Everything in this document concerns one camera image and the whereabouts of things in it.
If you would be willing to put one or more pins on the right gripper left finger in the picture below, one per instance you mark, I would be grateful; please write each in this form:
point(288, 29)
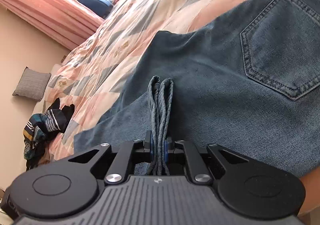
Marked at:
point(68, 186)

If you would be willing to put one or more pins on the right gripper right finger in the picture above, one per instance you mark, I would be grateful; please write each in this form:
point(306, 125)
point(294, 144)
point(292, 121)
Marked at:
point(246, 186)

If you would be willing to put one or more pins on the blue denim jeans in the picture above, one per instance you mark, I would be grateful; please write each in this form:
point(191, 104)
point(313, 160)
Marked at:
point(248, 80)

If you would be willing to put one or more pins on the dark striped clothes pile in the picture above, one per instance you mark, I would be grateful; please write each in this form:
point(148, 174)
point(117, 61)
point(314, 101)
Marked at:
point(41, 129)

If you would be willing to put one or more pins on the grey cushion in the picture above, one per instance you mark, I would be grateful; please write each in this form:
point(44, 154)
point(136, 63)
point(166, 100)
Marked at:
point(32, 84)

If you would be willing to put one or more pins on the pink curtain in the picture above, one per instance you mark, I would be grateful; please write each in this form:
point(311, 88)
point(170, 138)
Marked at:
point(68, 22)

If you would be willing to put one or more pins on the pink grey checkered quilt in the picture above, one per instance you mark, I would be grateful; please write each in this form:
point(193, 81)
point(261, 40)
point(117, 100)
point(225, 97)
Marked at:
point(93, 74)

